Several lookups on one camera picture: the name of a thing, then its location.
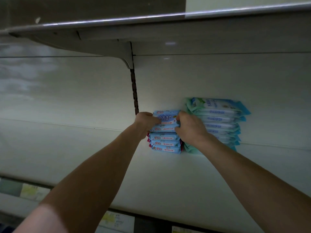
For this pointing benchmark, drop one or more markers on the person's right forearm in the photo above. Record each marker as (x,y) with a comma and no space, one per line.
(257,191)

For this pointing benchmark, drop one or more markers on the stack of blue green packets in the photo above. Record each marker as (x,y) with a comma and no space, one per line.
(221,114)

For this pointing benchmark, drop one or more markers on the person's right hand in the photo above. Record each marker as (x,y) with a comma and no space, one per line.
(192,132)

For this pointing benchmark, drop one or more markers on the person's left forearm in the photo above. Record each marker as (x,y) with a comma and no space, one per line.
(82,191)

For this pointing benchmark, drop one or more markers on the metal store shelving unit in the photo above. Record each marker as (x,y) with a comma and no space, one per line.
(73,94)

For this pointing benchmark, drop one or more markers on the person's left hand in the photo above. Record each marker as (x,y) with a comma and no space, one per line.
(146,123)

